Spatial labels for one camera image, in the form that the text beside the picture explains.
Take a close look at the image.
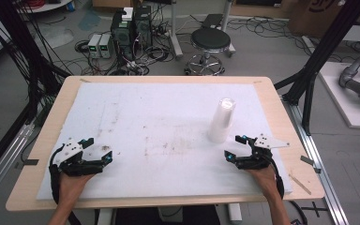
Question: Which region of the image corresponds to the cardboard box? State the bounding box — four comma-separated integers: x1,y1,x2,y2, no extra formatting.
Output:
286,0,360,39

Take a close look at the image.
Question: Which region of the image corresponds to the grey stand leg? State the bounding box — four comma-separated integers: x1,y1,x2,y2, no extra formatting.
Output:
168,0,185,60
220,0,237,58

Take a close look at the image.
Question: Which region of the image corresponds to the black tape strip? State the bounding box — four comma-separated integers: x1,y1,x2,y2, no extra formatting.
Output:
22,158,40,167

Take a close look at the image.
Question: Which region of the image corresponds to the person's right hand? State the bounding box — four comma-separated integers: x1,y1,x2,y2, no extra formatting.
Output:
247,169,281,202

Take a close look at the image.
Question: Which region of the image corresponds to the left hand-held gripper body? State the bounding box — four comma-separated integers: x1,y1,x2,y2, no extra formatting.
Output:
55,137,104,177

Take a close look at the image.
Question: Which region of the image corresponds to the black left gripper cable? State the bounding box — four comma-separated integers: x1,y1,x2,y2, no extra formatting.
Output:
49,143,83,225

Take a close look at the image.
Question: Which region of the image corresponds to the white foam mat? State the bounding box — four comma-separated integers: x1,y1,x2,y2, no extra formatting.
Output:
36,82,294,202

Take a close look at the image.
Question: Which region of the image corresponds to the grey power supply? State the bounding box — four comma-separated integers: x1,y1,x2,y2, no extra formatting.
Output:
98,33,113,59
87,33,103,59

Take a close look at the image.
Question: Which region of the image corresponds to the small white box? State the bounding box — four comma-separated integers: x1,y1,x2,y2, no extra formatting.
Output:
121,7,134,22

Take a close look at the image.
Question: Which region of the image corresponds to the aluminium floor rail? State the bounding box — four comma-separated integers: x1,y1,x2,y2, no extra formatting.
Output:
0,122,38,210
281,96,350,225

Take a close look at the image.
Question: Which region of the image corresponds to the black frame post with cables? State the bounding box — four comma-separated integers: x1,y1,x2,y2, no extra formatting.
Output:
0,0,73,126

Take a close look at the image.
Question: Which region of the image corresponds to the grey tape strip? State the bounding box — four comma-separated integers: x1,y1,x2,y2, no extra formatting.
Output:
300,155,322,174

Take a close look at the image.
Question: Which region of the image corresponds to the black round stool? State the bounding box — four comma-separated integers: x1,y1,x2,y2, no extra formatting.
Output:
185,27,236,77

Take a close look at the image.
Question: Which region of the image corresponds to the person's dark lap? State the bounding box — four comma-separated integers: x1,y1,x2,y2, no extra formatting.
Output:
114,204,221,225

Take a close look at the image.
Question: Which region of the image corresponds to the white round table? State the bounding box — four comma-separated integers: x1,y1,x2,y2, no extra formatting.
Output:
16,0,73,14

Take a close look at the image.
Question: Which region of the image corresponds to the white platform board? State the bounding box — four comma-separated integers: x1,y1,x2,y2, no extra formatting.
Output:
318,61,360,130

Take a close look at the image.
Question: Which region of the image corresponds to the stack of clear plastic cups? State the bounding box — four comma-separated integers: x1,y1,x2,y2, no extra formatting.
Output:
207,97,236,144

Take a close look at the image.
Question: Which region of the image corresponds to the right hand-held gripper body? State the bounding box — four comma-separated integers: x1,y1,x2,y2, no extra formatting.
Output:
234,133,291,171

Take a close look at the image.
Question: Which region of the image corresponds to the black computer tower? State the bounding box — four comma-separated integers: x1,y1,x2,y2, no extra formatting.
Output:
133,5,154,52
110,10,136,61

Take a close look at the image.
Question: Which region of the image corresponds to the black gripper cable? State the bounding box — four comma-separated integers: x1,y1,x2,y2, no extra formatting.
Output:
49,143,83,225
270,156,286,200

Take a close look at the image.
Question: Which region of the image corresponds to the person's left hand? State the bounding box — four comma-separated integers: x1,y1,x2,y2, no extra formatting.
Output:
57,172,96,204

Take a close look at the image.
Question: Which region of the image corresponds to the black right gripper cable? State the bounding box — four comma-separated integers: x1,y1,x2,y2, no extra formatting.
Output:
270,156,286,200

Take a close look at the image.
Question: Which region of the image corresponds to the wooden table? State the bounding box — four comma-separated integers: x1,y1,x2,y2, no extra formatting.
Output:
5,75,325,213

